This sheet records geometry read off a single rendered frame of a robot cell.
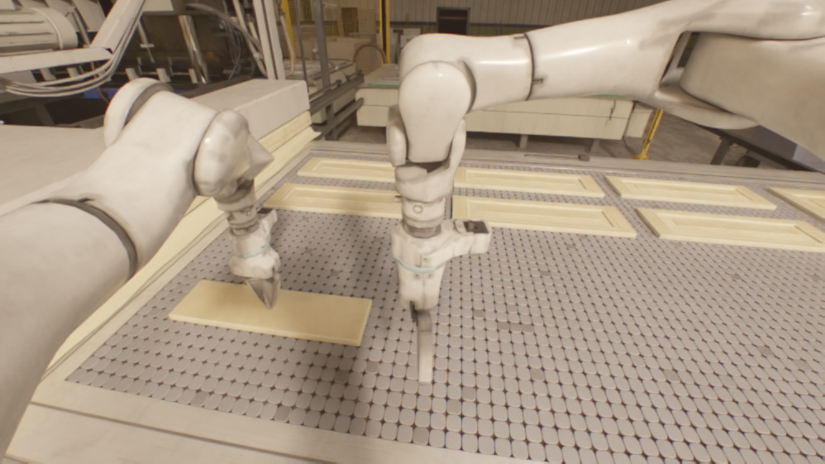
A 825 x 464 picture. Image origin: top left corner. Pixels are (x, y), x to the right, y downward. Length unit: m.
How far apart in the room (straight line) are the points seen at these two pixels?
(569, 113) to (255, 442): 4.30
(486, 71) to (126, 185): 0.30
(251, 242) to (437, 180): 0.48
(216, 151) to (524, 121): 4.16
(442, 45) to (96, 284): 0.31
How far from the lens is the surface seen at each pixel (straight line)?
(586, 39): 0.33
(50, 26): 2.15
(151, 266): 1.24
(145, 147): 0.34
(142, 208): 0.31
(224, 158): 0.34
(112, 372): 0.99
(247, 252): 0.75
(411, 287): 0.45
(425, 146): 0.32
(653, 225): 1.45
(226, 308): 0.95
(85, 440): 0.91
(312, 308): 0.87
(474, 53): 0.31
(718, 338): 1.11
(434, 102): 0.29
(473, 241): 0.43
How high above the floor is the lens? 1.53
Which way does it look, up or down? 31 degrees down
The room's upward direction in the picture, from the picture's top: 1 degrees clockwise
